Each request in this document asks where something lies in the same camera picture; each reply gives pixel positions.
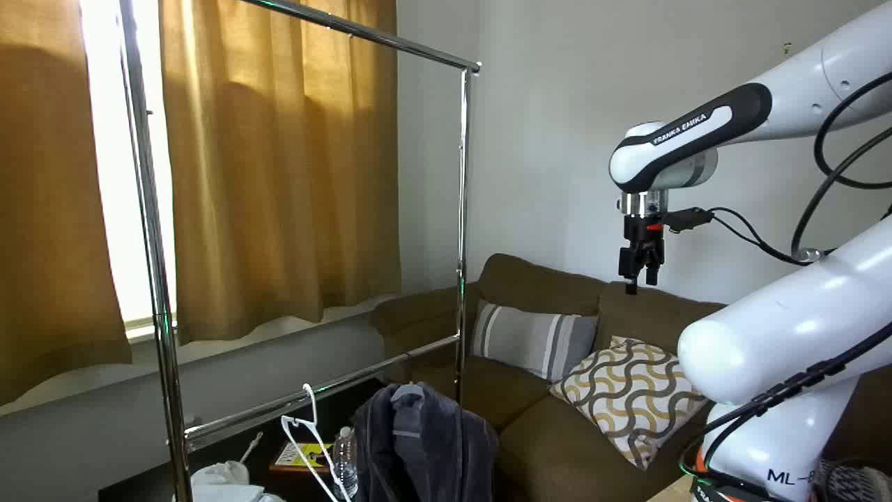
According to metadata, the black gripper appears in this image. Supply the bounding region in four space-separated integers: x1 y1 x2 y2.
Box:
618 217 664 295

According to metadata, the dark grey robe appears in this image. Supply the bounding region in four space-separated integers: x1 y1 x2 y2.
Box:
354 383 500 502

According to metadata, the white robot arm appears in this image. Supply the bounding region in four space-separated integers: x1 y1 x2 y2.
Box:
609 4 892 502

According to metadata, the white empty plastic hanger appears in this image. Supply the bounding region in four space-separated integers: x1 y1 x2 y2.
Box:
280 383 356 502

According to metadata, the yellow wave pattern pillow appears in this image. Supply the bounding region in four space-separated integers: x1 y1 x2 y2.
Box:
552 335 706 469

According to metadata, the grey striped pillow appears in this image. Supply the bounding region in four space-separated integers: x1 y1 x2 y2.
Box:
472 302 596 383

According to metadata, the brown fabric sofa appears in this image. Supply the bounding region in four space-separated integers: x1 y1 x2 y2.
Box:
370 250 892 502

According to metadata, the chrome clothes rack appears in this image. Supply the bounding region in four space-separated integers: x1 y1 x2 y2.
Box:
117 0 482 502

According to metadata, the clear plastic bottle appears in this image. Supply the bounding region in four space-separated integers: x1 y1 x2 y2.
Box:
334 426 359 502

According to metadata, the dark coffee table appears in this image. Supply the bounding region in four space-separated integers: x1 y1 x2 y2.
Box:
96 373 394 502

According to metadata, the right mustard curtain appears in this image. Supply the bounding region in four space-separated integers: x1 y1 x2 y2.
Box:
163 0 401 344

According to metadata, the mustard curtain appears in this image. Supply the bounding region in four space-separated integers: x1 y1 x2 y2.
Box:
0 0 131 405
163 0 401 344

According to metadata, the yellow book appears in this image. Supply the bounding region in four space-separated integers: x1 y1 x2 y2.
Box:
270 443 329 474

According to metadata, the white plastic bag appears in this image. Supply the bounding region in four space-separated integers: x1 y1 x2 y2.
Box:
189 461 285 502

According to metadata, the left mustard curtain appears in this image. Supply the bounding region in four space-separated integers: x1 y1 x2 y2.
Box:
0 0 131 405

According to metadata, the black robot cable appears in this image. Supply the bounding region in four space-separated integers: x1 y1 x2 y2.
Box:
664 71 892 267

